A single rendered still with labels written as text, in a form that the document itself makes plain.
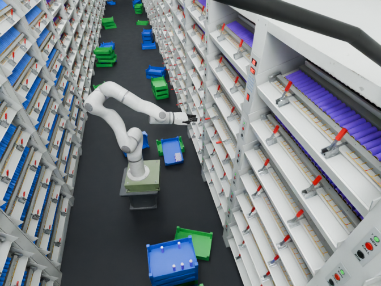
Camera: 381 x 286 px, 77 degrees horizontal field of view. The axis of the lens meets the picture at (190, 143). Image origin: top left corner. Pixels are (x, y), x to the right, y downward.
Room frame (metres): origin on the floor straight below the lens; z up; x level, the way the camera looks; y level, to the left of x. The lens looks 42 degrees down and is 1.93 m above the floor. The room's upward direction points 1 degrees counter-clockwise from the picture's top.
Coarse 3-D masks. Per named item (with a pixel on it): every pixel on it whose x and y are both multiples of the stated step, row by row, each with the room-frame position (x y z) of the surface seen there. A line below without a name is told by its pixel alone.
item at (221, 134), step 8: (208, 104) 1.58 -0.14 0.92; (208, 112) 1.53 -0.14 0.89; (216, 120) 1.41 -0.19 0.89; (216, 128) 1.33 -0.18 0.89; (224, 128) 1.31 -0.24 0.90; (224, 136) 1.23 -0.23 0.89; (224, 144) 1.16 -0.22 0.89; (232, 144) 1.14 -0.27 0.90; (232, 152) 1.08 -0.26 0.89; (232, 160) 0.98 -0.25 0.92
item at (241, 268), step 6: (228, 240) 0.88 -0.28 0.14; (234, 240) 0.88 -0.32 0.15; (234, 246) 0.83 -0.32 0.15; (234, 252) 0.79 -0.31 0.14; (240, 258) 0.73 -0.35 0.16; (240, 264) 0.70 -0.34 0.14; (240, 270) 0.66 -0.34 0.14; (246, 270) 0.66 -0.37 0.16; (246, 276) 0.62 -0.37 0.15; (246, 282) 0.59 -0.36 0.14
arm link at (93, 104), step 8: (88, 96) 1.39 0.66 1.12; (96, 96) 1.40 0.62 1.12; (104, 96) 1.45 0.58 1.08; (88, 104) 1.33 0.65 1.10; (96, 104) 1.34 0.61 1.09; (96, 112) 1.33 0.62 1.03; (104, 112) 1.36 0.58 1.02; (112, 112) 1.39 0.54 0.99; (112, 120) 1.37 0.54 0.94; (120, 120) 1.40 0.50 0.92; (112, 128) 1.37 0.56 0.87; (120, 128) 1.36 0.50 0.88; (120, 136) 1.33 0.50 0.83; (128, 136) 1.34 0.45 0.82; (120, 144) 1.31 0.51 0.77; (128, 144) 1.29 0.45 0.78; (136, 144) 1.33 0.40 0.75; (128, 152) 1.28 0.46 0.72
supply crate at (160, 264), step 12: (180, 240) 0.78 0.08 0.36; (156, 252) 0.72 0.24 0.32; (168, 252) 0.72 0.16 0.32; (180, 252) 0.72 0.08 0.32; (192, 252) 0.71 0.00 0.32; (156, 264) 0.64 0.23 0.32; (168, 264) 0.64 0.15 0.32; (180, 264) 0.64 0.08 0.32; (192, 264) 0.63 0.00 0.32; (156, 276) 0.55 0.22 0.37; (168, 276) 0.56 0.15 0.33
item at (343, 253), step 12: (372, 216) 0.29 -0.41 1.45; (360, 228) 0.29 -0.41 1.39; (348, 240) 0.29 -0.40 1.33; (360, 240) 0.27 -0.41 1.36; (336, 252) 0.30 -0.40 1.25; (348, 252) 0.28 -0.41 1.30; (324, 264) 0.30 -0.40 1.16; (336, 264) 0.28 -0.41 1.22; (348, 264) 0.26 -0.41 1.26; (360, 264) 0.24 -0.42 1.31; (372, 264) 0.22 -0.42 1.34; (324, 276) 0.28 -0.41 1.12; (360, 276) 0.22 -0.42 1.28; (372, 276) 0.21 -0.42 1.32
